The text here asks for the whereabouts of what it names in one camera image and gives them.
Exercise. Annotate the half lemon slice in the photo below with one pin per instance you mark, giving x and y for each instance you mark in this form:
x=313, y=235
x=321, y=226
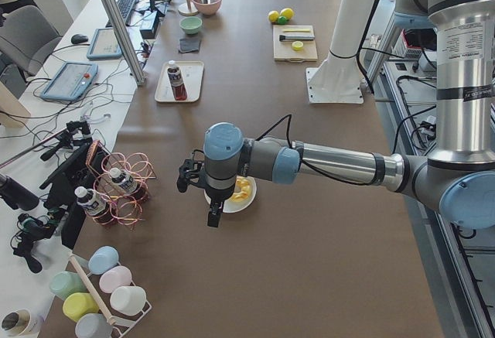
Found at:
x=297, y=45

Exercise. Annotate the blue teach pendant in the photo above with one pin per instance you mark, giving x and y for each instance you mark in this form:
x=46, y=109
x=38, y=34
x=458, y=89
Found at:
x=104, y=45
x=71, y=82

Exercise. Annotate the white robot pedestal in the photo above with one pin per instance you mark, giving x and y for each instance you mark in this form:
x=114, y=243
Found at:
x=337, y=79

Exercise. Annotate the bottle in rack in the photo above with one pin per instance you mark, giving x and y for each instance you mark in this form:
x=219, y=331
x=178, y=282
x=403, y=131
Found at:
x=94, y=205
x=126, y=183

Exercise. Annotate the black keyboard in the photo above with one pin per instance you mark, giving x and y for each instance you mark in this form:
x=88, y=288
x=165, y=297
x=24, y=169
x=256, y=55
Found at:
x=126, y=8

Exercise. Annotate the yellow plastic knife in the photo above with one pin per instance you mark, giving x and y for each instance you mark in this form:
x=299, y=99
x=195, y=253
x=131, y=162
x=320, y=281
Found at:
x=297, y=30

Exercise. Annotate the black computer mouse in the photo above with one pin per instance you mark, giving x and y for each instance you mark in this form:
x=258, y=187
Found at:
x=78, y=39

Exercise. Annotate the copper wire bottle rack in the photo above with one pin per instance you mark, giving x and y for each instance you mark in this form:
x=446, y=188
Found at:
x=125, y=210

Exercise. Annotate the white ceramic plate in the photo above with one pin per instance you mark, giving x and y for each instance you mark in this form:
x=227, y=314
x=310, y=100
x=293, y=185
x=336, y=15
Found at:
x=232, y=207

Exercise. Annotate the blue cup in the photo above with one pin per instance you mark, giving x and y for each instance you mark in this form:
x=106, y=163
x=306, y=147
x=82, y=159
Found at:
x=103, y=259

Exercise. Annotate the black power adapter box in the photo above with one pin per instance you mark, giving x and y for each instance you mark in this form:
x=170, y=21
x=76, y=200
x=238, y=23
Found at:
x=149, y=25

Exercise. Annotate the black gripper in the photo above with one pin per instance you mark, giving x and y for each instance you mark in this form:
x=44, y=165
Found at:
x=216, y=195

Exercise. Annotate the aluminium frame post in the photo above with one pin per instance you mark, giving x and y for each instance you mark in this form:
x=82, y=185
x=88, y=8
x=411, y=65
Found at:
x=124, y=41

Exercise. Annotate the cream serving tray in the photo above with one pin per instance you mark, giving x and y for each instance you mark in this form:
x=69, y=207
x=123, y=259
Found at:
x=191, y=75

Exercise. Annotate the blue teach pendant near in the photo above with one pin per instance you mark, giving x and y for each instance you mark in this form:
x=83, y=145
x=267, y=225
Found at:
x=71, y=82

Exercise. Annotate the yellow cup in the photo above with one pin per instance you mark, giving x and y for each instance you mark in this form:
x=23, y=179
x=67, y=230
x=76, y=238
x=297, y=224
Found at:
x=78, y=305

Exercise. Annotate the green ceramic bowl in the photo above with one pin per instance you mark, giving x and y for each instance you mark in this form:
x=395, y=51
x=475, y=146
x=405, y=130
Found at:
x=191, y=25

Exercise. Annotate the pink cup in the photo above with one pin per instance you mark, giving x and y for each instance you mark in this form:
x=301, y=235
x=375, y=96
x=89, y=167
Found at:
x=115, y=277

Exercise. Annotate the bottle in rack upper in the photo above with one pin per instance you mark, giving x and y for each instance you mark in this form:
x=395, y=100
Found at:
x=126, y=183

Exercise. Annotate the bottle in rack lower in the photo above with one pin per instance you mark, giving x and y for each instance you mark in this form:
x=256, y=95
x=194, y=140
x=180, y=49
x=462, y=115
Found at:
x=94, y=205

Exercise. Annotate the green cup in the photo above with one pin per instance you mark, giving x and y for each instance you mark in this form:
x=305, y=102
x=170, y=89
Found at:
x=66, y=283

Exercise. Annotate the paper cup metal inside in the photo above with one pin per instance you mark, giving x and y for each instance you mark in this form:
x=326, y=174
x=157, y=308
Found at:
x=21, y=323

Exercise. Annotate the white cup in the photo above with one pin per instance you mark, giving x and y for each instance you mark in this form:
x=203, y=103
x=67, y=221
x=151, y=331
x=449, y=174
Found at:
x=128, y=300

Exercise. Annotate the black camera tripod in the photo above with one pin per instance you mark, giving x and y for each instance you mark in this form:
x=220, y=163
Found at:
x=76, y=133

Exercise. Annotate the pink bowl with ice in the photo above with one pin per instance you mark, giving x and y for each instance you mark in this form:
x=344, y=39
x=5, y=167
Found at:
x=207, y=7

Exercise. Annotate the grey cup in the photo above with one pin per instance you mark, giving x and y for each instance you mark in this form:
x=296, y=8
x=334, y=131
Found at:
x=93, y=325

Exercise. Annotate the blue teach pendant far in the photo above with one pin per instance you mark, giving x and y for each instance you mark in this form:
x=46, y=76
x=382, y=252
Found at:
x=104, y=45

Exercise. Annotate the grey office chair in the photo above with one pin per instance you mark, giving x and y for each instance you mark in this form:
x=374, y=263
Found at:
x=28, y=38

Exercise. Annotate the wooden cutting board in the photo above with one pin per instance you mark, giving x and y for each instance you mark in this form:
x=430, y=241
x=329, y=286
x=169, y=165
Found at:
x=282, y=51

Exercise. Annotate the white cup rack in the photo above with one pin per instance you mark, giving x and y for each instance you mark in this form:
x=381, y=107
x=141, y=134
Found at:
x=122, y=324

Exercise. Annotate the yellow lemon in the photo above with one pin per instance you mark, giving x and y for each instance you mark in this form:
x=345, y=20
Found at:
x=273, y=16
x=288, y=13

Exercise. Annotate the steel muddler black tip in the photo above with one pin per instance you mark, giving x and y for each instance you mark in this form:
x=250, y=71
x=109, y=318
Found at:
x=287, y=38

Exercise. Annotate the grey folded cloth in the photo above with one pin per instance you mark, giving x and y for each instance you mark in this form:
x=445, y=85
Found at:
x=189, y=44

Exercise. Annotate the dark drink bottle on tray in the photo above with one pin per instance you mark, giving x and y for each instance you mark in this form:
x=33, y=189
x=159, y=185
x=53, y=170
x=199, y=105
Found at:
x=176, y=81

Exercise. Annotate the green lime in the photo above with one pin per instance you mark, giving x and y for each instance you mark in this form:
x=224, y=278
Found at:
x=281, y=20

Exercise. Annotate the glazed yellow donut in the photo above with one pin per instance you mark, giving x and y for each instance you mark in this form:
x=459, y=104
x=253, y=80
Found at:
x=242, y=190

